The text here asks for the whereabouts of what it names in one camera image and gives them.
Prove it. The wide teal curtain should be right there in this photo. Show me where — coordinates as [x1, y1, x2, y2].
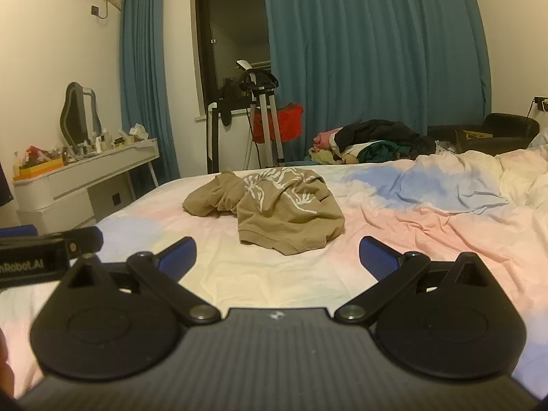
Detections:
[262, 0, 491, 161]

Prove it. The tan printed t-shirt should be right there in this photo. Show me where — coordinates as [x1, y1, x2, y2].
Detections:
[182, 168, 346, 256]

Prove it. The pile of clothes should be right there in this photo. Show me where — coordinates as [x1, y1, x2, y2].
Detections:
[308, 119, 437, 165]

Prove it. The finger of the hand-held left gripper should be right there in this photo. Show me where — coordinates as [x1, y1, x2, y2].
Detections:
[64, 226, 104, 260]
[0, 224, 37, 239]

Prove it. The row of cosmetic bottles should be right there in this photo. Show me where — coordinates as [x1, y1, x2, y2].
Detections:
[79, 128, 129, 154]

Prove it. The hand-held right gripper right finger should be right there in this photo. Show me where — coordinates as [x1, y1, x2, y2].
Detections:
[334, 235, 494, 325]

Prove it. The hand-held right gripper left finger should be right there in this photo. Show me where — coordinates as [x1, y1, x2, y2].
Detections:
[62, 236, 222, 325]

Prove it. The dark armchair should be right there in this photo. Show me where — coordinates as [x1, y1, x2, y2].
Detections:
[426, 112, 540, 157]

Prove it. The narrow teal curtain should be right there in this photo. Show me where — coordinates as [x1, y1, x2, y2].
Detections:
[119, 0, 180, 200]

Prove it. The tissue box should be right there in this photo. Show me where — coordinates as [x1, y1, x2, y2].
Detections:
[124, 123, 150, 143]

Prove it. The red bag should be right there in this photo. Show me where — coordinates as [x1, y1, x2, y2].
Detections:
[252, 103, 304, 143]

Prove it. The pastel tie-dye duvet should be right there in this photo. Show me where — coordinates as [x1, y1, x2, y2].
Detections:
[0, 137, 548, 399]

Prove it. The orange tray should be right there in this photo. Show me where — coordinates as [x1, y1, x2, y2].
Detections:
[19, 158, 66, 176]

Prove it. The white dressing table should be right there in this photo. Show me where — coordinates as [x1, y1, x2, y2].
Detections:
[13, 138, 160, 234]

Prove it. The wavy standing mirror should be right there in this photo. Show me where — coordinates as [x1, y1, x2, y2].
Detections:
[60, 81, 102, 148]

